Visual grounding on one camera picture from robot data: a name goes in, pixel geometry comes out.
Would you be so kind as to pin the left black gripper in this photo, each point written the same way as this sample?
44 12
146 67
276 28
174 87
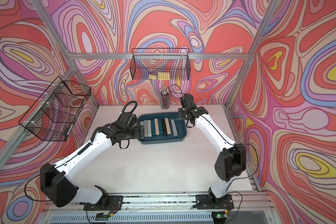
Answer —
136 129

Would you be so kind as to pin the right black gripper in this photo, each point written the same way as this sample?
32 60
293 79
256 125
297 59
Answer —
180 113

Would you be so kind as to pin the pale green bar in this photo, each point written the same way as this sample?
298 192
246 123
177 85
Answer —
141 131

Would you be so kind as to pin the teal plastic storage box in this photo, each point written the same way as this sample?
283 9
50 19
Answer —
158 139

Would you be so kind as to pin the grey bar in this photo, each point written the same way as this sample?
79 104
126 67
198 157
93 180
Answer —
145 128
174 129

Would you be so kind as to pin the light green bar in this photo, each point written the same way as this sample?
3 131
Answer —
149 128

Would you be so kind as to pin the dark teal bar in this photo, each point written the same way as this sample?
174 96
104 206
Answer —
153 127

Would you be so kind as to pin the black bar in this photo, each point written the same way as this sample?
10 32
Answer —
164 127

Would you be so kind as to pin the beige bar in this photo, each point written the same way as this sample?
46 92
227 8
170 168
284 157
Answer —
157 131

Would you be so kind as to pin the tan bar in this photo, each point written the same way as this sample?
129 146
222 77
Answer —
167 126

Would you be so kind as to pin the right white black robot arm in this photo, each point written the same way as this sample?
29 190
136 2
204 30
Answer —
231 156

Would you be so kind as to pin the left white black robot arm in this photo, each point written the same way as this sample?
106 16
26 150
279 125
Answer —
57 181

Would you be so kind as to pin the clear cup of pencils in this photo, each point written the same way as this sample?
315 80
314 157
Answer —
164 91

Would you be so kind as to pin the yellow sticky notes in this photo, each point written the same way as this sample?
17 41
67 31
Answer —
159 76

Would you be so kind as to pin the back black wire basket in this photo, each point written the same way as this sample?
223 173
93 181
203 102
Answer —
146 61

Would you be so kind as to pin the black wire basket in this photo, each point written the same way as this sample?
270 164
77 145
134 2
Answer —
146 61
54 114

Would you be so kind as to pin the left black wire basket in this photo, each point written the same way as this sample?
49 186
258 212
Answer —
54 114

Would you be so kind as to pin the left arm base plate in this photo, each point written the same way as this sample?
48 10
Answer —
107 203

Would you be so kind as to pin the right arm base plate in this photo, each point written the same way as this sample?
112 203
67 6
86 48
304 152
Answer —
209 202

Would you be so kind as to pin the aluminium front rail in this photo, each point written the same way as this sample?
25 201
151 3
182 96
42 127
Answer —
176 208

